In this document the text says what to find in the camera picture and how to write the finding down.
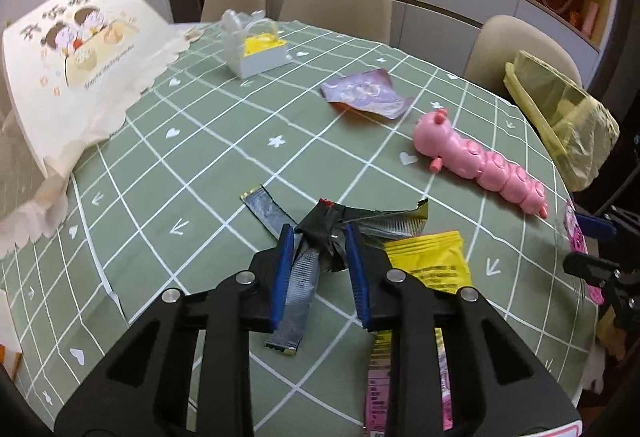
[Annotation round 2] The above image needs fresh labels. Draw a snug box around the pink caterpillar toy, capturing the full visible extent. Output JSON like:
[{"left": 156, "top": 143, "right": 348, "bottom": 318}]
[{"left": 412, "top": 108, "right": 550, "bottom": 218}]

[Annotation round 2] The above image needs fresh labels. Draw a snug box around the pink and yellow packet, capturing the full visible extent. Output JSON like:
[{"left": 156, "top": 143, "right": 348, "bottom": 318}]
[{"left": 362, "top": 328, "right": 455, "bottom": 433}]

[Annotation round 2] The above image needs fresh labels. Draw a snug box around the pink tube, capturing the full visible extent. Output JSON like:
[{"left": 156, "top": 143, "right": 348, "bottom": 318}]
[{"left": 582, "top": 2, "right": 600, "bottom": 38}]

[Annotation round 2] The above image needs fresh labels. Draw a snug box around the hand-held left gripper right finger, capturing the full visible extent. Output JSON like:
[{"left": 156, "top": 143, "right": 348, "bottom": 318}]
[{"left": 344, "top": 222, "right": 583, "bottom": 437}]

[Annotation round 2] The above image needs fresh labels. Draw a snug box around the yellow crumpled paper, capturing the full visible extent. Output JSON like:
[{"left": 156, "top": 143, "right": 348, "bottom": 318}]
[{"left": 242, "top": 33, "right": 286, "bottom": 57}]

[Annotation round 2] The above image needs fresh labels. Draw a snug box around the pink printed wrapper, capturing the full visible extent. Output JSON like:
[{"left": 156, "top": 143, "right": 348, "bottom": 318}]
[{"left": 562, "top": 200, "right": 606, "bottom": 305}]

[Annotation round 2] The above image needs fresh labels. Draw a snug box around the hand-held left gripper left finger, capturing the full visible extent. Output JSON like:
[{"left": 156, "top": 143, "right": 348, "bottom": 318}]
[{"left": 54, "top": 223, "right": 296, "bottom": 437}]

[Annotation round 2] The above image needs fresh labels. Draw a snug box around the yellow snack packet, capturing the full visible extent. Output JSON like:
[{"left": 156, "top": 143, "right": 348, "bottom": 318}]
[{"left": 382, "top": 231, "right": 473, "bottom": 295}]

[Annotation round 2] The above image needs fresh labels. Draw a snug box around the purple foil wrapper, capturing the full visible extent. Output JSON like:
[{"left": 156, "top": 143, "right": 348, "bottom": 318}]
[{"left": 320, "top": 68, "right": 413, "bottom": 119}]

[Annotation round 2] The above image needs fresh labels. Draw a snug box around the knotted grey foil wrapper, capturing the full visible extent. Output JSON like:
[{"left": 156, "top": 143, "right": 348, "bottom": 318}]
[{"left": 239, "top": 184, "right": 430, "bottom": 357}]

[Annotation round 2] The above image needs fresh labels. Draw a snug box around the large white printed paper bag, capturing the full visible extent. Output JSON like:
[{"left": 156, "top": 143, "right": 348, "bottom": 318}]
[{"left": 0, "top": 0, "right": 203, "bottom": 263}]

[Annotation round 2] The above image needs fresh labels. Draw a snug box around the white gift box with handle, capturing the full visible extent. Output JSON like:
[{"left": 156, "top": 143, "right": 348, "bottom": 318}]
[{"left": 220, "top": 8, "right": 292, "bottom": 79}]

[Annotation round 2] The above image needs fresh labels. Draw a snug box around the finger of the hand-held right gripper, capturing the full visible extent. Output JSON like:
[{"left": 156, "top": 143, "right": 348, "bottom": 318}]
[
  {"left": 574, "top": 206, "right": 640, "bottom": 239},
  {"left": 562, "top": 251, "right": 640, "bottom": 332}
]

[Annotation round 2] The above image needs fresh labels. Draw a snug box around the yellow plastic trash bag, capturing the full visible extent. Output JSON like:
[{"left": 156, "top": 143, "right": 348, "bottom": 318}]
[{"left": 502, "top": 50, "right": 621, "bottom": 193}]

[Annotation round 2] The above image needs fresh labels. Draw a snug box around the green checked tablecloth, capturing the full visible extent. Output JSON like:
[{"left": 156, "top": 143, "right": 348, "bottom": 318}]
[{"left": 0, "top": 20, "right": 601, "bottom": 437}]

